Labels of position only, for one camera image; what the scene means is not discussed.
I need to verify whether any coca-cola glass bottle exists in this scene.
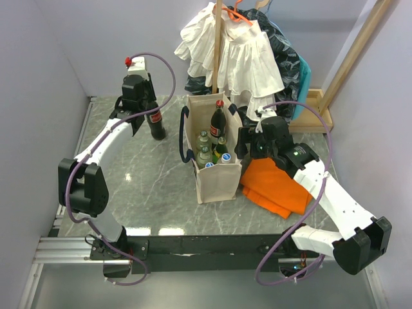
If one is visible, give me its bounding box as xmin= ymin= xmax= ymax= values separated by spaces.
xmin=145 ymin=110 xmax=166 ymax=140
xmin=210 ymin=100 xmax=227 ymax=148

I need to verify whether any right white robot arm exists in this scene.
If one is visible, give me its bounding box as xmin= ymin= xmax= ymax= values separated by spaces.
xmin=235 ymin=116 xmax=392 ymax=275

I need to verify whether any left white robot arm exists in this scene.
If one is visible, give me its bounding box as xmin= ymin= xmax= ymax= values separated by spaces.
xmin=58 ymin=75 xmax=158 ymax=259

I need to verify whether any beige canvas tote bag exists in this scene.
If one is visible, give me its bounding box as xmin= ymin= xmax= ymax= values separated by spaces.
xmin=178 ymin=93 xmax=242 ymax=204

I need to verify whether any wooden clothes rack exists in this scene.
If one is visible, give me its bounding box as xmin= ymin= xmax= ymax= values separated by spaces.
xmin=211 ymin=0 xmax=400 ymax=135

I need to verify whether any folded orange cloth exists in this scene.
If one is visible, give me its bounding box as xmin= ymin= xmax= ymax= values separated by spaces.
xmin=240 ymin=158 xmax=312 ymax=219

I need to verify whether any right blue-cap plastic bottle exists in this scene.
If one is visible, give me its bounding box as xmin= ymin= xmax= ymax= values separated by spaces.
xmin=217 ymin=153 xmax=232 ymax=164

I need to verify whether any dark green glass bottle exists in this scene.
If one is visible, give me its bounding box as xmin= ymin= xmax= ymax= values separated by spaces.
xmin=213 ymin=136 xmax=228 ymax=163

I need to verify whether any rear clear chang bottle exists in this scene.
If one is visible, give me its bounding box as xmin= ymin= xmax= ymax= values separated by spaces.
xmin=196 ymin=130 xmax=212 ymax=153

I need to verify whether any clear chang bottle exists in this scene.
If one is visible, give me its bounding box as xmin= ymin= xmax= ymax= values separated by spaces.
xmin=196 ymin=146 xmax=212 ymax=169
xmin=196 ymin=130 xmax=212 ymax=153

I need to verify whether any white pleated garment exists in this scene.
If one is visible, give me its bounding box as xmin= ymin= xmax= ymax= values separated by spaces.
xmin=174 ymin=2 xmax=285 ymax=121

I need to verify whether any teal blue garment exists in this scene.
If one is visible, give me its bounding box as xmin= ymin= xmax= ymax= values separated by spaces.
xmin=292 ymin=56 xmax=312 ymax=120

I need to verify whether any front clear chang bottle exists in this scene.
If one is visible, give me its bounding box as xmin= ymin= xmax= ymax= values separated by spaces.
xmin=196 ymin=146 xmax=212 ymax=169

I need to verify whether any dark shark print garment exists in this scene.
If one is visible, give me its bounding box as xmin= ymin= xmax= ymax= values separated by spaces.
xmin=184 ymin=8 xmax=300 ymax=122

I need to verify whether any orange clothes hanger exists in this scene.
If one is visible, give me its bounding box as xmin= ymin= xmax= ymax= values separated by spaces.
xmin=222 ymin=0 xmax=252 ymax=26

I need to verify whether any wooden clothes hanger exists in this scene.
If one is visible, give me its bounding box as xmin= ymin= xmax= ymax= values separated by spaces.
xmin=254 ymin=0 xmax=270 ymax=10

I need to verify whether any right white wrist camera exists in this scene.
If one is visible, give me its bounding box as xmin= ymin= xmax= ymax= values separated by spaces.
xmin=255 ymin=106 xmax=277 ymax=122

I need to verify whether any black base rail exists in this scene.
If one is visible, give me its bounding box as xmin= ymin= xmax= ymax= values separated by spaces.
xmin=89 ymin=234 xmax=319 ymax=279

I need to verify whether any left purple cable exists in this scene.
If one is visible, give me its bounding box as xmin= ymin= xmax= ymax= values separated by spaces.
xmin=64 ymin=52 xmax=177 ymax=286

